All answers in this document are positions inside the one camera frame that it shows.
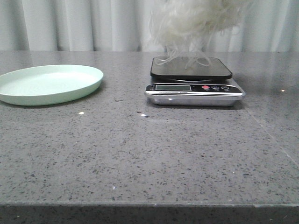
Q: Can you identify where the white translucent vermicelli bundle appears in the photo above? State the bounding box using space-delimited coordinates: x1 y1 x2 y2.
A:
149 0 254 68

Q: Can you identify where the black silver kitchen scale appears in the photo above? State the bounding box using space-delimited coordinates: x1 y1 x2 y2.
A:
145 56 245 107

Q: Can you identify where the light green round plate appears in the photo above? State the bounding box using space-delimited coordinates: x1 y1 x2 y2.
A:
0 64 104 106

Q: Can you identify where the white pleated curtain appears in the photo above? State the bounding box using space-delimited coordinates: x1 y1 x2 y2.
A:
0 0 299 52

